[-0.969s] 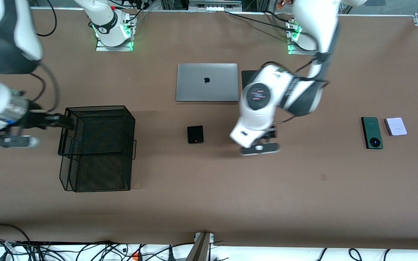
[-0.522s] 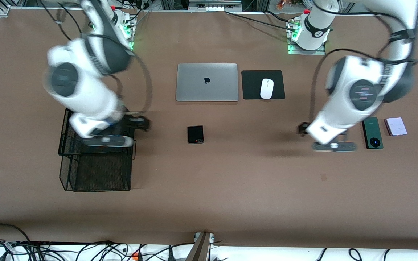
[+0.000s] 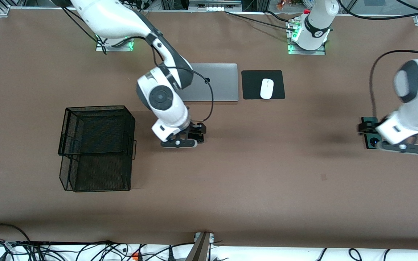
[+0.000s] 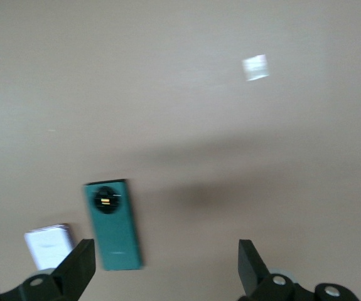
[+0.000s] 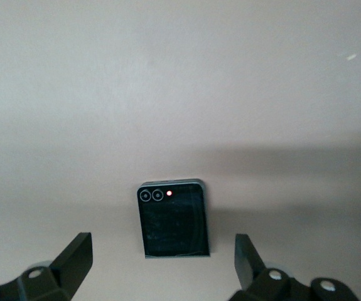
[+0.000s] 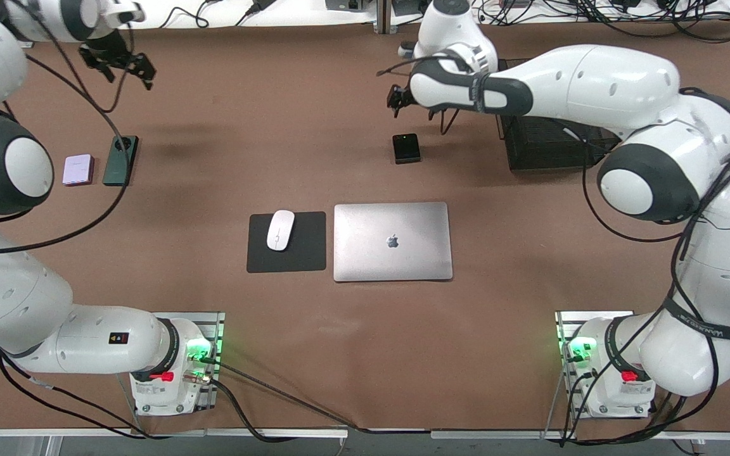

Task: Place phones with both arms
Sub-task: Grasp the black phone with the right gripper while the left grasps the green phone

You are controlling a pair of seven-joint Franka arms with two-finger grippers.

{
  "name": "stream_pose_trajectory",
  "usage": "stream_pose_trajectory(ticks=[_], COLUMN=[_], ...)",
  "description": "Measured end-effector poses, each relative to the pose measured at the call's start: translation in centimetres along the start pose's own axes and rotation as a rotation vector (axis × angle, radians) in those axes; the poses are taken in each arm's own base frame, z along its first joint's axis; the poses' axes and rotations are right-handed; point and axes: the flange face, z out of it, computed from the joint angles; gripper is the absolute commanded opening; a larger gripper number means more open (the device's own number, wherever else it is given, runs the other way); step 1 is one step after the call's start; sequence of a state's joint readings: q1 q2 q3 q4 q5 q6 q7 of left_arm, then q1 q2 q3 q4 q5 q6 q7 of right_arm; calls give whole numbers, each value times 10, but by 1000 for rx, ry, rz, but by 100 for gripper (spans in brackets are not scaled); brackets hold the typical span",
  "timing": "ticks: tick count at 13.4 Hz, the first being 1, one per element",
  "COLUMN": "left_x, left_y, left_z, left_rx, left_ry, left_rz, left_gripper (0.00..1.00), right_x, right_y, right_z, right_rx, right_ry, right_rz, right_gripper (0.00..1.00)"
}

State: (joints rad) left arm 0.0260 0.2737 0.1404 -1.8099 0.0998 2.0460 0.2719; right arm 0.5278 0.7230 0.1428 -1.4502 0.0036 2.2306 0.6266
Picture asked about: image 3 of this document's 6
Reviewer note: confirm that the aluminium camera post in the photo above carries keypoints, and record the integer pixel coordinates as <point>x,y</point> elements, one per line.
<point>200,248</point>

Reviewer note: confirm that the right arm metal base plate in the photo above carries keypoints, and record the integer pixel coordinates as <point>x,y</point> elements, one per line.
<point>122,47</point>

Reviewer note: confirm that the grey closed laptop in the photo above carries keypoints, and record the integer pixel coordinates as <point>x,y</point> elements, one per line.
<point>223,83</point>

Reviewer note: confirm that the white computer mouse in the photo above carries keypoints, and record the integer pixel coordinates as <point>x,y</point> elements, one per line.
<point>266,88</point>

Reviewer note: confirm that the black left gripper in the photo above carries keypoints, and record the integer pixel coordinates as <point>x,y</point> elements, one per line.
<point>367,127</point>

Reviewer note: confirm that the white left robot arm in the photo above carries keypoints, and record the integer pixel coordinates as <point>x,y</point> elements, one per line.
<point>416,116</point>

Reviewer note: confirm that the black mouse pad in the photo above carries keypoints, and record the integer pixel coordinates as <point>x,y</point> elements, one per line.
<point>254,85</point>

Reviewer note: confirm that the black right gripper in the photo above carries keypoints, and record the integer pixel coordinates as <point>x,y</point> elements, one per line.
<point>196,130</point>

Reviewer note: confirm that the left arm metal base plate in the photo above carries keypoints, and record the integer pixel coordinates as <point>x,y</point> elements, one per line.
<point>305,52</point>

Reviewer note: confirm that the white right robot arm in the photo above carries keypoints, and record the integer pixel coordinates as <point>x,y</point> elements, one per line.
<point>114,18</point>

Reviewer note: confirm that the grey power strip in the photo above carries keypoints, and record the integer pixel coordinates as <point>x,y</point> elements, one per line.
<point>215,6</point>

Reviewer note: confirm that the green phone round camera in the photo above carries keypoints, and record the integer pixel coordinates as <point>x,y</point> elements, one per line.
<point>370,142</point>

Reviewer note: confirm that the orange plug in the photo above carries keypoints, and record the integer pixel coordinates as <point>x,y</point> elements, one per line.
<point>135,256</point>

